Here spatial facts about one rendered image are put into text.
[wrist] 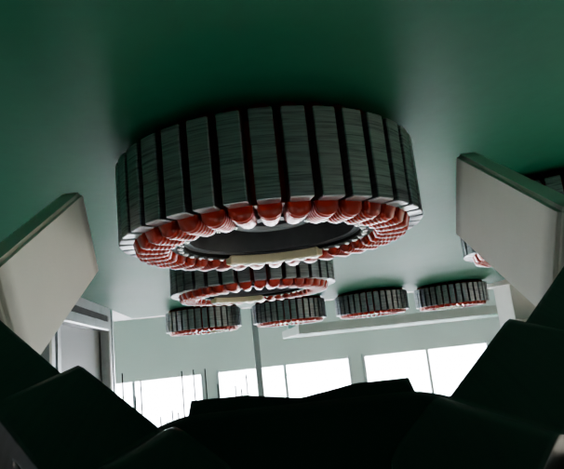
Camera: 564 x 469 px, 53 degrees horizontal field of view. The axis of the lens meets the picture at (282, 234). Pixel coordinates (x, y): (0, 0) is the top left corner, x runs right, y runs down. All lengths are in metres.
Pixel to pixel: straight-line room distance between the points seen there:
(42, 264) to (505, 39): 0.14
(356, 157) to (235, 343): 6.48
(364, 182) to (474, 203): 0.04
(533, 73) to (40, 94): 0.14
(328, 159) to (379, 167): 0.02
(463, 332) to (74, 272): 7.08
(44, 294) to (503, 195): 0.13
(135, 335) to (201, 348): 0.76
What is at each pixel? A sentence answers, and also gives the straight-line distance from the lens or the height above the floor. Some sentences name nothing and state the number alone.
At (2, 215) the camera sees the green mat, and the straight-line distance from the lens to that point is 0.29.
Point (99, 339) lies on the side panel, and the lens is 0.76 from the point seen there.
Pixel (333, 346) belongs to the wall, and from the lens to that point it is 6.76.
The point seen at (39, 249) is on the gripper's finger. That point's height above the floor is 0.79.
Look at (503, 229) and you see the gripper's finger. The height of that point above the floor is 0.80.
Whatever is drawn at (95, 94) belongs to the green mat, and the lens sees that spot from 0.17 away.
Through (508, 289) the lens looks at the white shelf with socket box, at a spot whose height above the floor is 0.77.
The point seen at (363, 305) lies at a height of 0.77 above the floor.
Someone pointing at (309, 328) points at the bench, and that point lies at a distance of 3.17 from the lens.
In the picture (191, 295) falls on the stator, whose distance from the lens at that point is 0.36.
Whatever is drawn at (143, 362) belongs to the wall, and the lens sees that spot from 6.70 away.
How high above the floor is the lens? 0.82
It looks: 12 degrees down
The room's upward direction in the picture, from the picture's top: 174 degrees clockwise
